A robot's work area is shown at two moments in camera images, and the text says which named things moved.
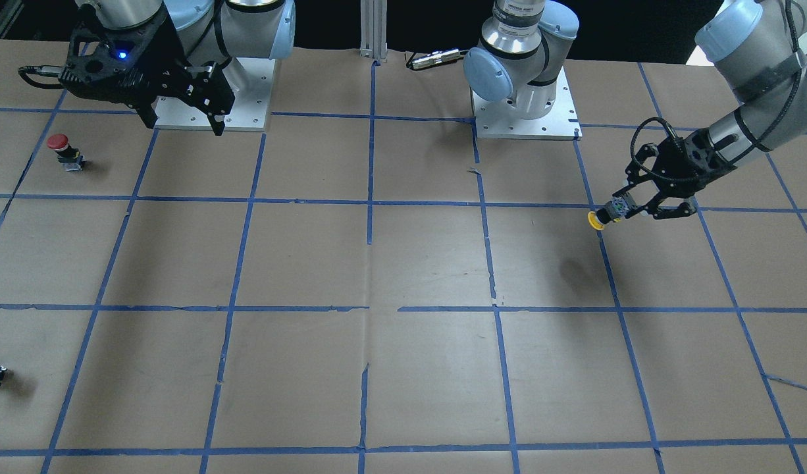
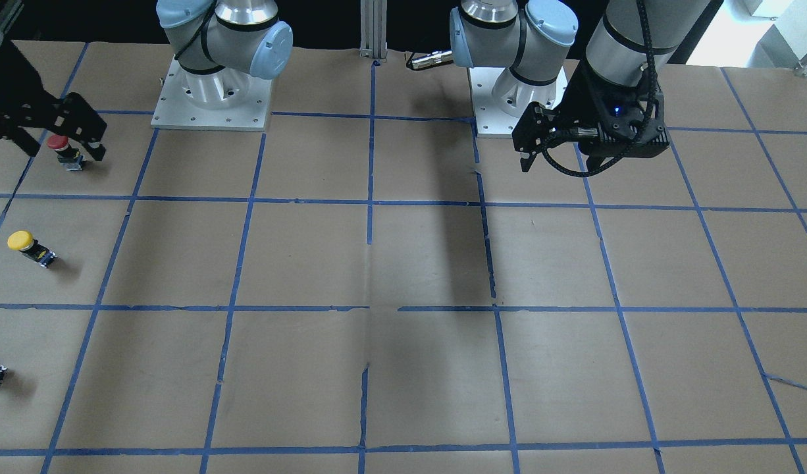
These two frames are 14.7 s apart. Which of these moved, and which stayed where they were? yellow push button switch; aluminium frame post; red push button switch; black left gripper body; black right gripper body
Moved: yellow push button switch; black right gripper body; black left gripper body
Stayed: aluminium frame post; red push button switch
